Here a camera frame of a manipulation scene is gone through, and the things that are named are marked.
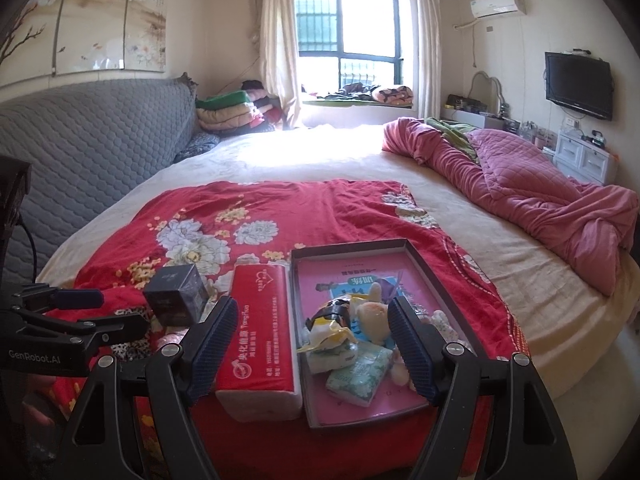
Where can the dark clothes pile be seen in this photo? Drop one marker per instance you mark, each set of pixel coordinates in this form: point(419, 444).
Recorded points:
point(350, 90)

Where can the dark patterned pillow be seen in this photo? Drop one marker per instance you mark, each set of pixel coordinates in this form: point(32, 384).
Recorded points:
point(200, 145)

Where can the red floral blanket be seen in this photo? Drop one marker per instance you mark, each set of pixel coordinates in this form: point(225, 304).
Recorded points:
point(300, 215)

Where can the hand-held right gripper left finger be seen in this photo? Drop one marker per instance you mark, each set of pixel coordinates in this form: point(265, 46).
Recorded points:
point(215, 350)

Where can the yellow white packet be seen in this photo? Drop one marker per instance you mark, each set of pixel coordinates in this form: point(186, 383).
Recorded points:
point(330, 360)

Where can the black yellow toy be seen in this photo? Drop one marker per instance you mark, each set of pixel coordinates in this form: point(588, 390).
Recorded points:
point(327, 317)

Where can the pink quilt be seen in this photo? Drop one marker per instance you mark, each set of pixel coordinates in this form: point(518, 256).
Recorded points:
point(525, 185)

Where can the black television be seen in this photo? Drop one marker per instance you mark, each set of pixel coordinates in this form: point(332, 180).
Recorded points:
point(577, 85)

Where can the person's left hand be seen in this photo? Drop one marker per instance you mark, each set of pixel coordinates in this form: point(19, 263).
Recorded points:
point(39, 402)

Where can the leopard print cloth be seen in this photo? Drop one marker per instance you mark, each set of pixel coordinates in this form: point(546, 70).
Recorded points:
point(127, 351)

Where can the floral cushion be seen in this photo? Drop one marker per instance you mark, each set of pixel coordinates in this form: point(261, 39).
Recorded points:
point(392, 95)

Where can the white floral plush toy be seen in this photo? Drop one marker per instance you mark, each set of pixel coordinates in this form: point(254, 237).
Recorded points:
point(445, 325)

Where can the cream bed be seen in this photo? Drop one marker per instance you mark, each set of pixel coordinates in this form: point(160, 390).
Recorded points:
point(325, 155)

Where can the floral wall painting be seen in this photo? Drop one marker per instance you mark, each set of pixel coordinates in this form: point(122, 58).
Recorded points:
point(100, 10)

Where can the grey quilted headboard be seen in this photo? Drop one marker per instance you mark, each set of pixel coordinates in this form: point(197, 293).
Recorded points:
point(100, 135)

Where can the vanity mirror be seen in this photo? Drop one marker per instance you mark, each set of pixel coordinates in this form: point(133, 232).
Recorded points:
point(482, 90)

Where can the dressing table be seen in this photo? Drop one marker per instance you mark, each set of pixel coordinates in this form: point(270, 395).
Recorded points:
point(465, 115)

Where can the stack of folded blankets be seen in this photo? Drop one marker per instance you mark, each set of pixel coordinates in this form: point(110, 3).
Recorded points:
point(225, 110)

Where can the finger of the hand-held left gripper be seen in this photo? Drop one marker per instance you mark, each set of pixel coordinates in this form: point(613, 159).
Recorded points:
point(120, 327)
point(77, 299)

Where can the white drawer cabinet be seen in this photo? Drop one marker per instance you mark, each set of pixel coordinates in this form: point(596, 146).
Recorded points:
point(585, 155)

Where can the white air conditioner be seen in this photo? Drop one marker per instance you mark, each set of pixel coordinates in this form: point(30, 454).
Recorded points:
point(500, 5)

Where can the green blanket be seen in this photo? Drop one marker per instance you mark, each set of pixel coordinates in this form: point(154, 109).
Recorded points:
point(450, 132)

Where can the cream curtain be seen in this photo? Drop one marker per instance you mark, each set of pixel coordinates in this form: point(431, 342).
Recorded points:
point(275, 60)
point(425, 60)

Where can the cream plush toy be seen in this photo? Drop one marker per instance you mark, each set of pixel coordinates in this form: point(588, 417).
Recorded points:
point(372, 315)

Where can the red tissue pack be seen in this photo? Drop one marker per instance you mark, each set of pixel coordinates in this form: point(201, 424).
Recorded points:
point(260, 330)

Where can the white teal tissue packet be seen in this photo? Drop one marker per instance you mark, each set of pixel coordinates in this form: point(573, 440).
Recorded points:
point(360, 375)

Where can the dark blue box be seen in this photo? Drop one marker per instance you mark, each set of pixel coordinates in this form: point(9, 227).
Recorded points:
point(175, 295)

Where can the brown cardboard tray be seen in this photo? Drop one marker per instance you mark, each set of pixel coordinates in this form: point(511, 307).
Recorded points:
point(350, 250)

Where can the window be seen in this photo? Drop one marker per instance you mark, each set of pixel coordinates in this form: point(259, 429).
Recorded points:
point(345, 25)

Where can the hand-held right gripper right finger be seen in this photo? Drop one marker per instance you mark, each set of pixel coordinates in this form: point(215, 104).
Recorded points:
point(412, 355)

